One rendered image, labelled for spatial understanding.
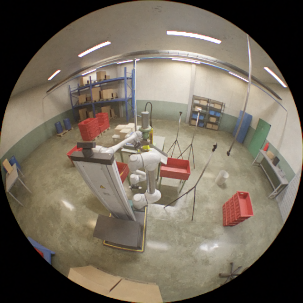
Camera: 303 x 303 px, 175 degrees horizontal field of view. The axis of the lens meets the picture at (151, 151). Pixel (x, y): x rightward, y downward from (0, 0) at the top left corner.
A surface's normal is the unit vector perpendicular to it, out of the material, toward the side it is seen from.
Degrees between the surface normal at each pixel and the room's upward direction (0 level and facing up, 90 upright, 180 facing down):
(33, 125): 90
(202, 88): 90
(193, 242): 0
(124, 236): 0
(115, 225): 0
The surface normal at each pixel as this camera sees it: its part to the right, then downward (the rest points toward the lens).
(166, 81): -0.23, 0.57
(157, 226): 0.03, -0.80
